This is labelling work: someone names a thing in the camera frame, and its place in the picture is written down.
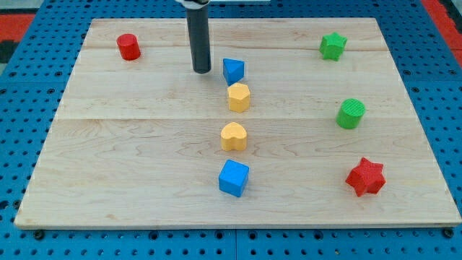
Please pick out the blue cube block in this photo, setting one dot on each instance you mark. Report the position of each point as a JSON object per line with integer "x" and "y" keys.
{"x": 233, "y": 178}

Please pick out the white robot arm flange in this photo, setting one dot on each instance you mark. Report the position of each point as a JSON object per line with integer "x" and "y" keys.
{"x": 193, "y": 4}

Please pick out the green star block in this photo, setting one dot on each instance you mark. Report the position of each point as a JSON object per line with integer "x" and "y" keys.
{"x": 332, "y": 46}

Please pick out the red star block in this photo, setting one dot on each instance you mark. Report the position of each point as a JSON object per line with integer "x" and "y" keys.
{"x": 366, "y": 178}

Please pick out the yellow heart block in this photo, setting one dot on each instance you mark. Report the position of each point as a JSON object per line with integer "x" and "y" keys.
{"x": 233, "y": 136}

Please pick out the yellow hexagon block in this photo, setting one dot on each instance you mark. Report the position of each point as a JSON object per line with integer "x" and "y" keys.
{"x": 238, "y": 97}

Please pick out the blue triangular prism block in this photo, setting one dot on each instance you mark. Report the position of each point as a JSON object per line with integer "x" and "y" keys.
{"x": 233, "y": 70}

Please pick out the light wooden board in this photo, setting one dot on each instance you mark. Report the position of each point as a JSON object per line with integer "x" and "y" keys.
{"x": 135, "y": 145}

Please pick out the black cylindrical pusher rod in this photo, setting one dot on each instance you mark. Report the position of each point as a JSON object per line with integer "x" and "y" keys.
{"x": 198, "y": 32}

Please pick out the green cylinder block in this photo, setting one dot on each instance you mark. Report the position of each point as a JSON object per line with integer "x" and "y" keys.
{"x": 350, "y": 113}

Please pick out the red cylinder block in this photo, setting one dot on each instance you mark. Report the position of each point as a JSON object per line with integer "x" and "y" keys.
{"x": 128, "y": 46}

